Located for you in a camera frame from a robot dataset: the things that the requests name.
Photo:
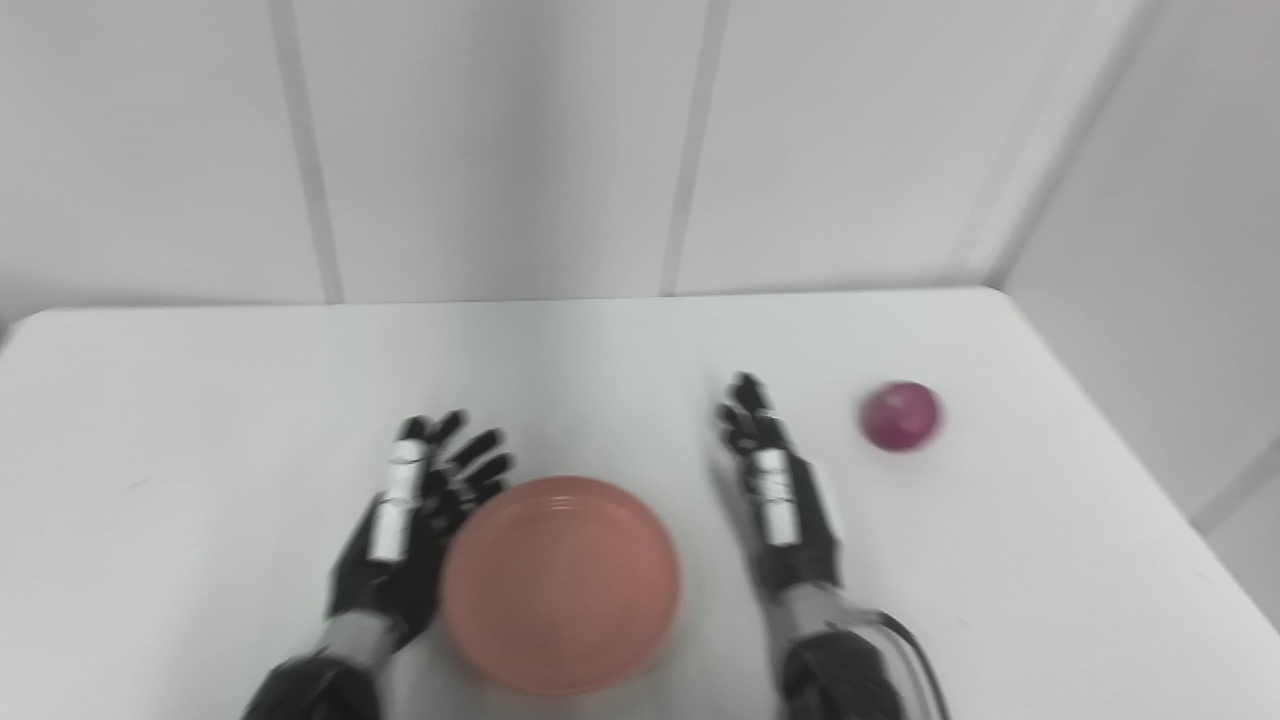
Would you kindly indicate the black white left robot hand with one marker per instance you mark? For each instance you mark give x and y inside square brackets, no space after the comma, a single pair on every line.
[395,540]

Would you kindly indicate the purple red onion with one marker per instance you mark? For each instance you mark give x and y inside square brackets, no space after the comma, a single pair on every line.
[900,415]

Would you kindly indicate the pink round plate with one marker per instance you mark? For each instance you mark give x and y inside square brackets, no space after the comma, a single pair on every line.
[560,585]

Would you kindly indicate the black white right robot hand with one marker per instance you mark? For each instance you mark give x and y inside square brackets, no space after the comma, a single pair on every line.
[785,510]

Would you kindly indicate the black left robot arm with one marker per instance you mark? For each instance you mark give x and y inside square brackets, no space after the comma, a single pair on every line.
[320,680]

